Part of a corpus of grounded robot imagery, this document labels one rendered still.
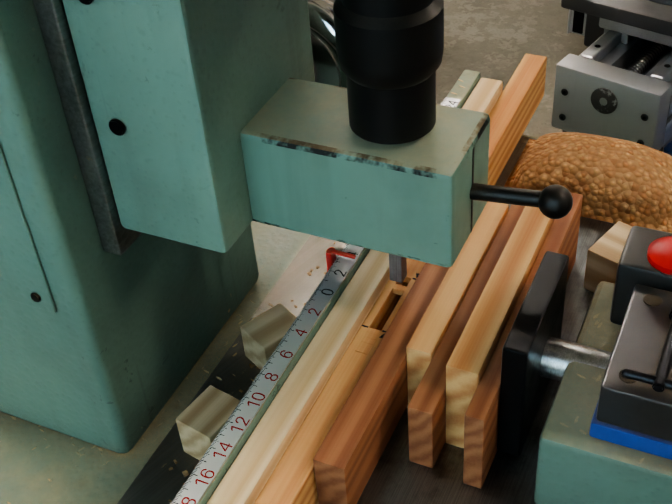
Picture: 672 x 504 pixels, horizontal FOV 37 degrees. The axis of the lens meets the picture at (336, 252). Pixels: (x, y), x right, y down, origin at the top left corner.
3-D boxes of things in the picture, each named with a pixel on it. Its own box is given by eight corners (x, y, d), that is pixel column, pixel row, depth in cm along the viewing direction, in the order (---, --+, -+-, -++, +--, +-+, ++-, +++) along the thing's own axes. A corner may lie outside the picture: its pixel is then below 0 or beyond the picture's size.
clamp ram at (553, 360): (618, 488, 59) (638, 384, 53) (495, 451, 61) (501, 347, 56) (650, 381, 65) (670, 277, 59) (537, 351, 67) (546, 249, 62)
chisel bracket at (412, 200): (452, 290, 61) (453, 176, 55) (249, 239, 66) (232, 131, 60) (490, 218, 66) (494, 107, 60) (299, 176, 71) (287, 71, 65)
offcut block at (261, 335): (269, 378, 81) (264, 348, 79) (244, 355, 84) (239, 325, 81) (309, 353, 83) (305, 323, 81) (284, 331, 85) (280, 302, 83)
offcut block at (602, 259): (669, 284, 72) (677, 245, 70) (639, 315, 70) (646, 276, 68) (613, 258, 75) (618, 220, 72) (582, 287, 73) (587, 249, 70)
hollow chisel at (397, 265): (402, 283, 67) (400, 225, 64) (389, 280, 67) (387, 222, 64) (407, 275, 67) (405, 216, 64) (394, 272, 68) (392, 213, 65)
